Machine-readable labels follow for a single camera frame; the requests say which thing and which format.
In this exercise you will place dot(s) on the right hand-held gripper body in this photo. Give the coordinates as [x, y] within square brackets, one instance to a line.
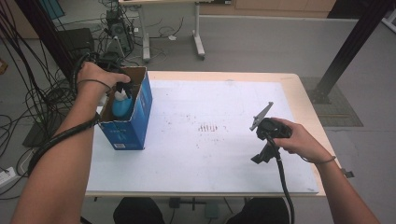
[271, 127]

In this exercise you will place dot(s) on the blue spray bottle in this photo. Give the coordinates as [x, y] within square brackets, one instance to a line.
[121, 107]

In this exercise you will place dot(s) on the black table crossbar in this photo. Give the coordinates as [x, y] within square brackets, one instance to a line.
[186, 202]

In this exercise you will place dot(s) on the computer tower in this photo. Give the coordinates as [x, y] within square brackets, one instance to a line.
[120, 29]

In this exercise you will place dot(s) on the dark metal post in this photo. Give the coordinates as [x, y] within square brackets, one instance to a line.
[43, 31]

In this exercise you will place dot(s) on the person's right hand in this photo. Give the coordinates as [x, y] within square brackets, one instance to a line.
[305, 143]

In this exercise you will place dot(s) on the person's left leg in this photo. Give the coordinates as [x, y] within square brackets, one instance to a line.
[140, 211]

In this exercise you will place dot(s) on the teal panel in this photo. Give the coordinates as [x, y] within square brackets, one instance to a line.
[53, 7]

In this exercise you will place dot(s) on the grey foot pedal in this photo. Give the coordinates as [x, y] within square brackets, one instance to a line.
[211, 211]

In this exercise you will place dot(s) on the grey floor mat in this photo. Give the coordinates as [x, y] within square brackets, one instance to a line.
[342, 115]

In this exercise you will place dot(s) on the person's right leg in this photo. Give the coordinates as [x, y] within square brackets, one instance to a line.
[258, 213]

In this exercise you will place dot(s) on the white desk frame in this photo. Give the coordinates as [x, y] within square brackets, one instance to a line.
[196, 25]

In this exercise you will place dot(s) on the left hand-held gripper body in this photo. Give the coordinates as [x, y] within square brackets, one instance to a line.
[110, 60]

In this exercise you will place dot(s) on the black floor plate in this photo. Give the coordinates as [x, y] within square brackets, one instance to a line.
[37, 137]

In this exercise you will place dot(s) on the white paper sheet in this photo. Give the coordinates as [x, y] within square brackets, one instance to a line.
[202, 168]

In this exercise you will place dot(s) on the black table clip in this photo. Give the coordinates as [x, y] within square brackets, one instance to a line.
[348, 173]

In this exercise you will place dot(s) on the blue cardboard box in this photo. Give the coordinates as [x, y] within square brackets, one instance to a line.
[127, 135]

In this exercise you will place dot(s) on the person's left hand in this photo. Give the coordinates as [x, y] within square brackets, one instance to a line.
[96, 73]

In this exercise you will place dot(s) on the person's leg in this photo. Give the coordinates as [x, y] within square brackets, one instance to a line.
[258, 213]
[140, 211]

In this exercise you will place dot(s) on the black box on floor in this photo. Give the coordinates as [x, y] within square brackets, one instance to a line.
[77, 42]

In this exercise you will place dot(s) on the white power strip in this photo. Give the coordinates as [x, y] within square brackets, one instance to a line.
[6, 176]

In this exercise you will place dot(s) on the black band on right wrist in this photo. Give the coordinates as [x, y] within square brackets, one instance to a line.
[327, 161]

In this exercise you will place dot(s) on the black band on wrist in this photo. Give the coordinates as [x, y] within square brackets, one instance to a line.
[93, 80]
[327, 161]

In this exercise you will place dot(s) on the black band on left wrist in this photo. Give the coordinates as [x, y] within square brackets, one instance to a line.
[93, 80]

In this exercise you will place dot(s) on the black metal post with base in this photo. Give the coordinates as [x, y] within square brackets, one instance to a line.
[351, 46]

